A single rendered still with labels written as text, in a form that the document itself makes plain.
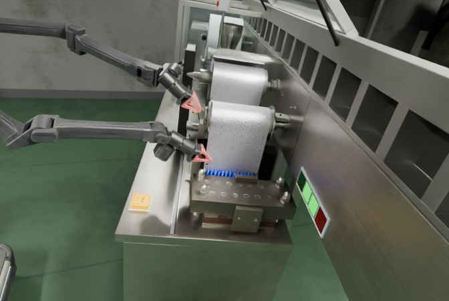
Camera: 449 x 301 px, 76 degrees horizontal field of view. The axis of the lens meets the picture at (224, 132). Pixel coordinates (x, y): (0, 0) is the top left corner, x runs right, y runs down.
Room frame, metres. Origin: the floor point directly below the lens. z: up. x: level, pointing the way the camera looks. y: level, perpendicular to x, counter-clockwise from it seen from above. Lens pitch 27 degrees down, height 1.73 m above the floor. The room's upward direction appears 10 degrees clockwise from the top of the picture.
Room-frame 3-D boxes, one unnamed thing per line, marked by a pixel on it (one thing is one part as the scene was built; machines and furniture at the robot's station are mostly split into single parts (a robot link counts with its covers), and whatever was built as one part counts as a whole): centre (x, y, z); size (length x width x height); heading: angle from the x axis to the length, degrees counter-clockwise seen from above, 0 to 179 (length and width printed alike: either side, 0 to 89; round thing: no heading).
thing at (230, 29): (1.79, 0.07, 1.50); 0.14 x 0.14 x 0.06
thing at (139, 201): (0.88, 0.28, 0.91); 0.07 x 0.07 x 0.02; 8
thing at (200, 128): (1.10, 0.12, 1.05); 0.06 x 0.05 x 0.31; 98
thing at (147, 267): (2.00, 0.16, 0.43); 2.52 x 0.64 x 0.86; 8
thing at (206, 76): (1.31, 0.13, 1.33); 0.06 x 0.06 x 0.06; 8
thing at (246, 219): (0.82, -0.14, 0.96); 0.10 x 0.03 x 0.11; 98
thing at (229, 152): (1.02, -0.06, 1.12); 0.23 x 0.01 x 0.18; 98
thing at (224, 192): (0.91, -0.11, 1.00); 0.40 x 0.16 x 0.06; 98
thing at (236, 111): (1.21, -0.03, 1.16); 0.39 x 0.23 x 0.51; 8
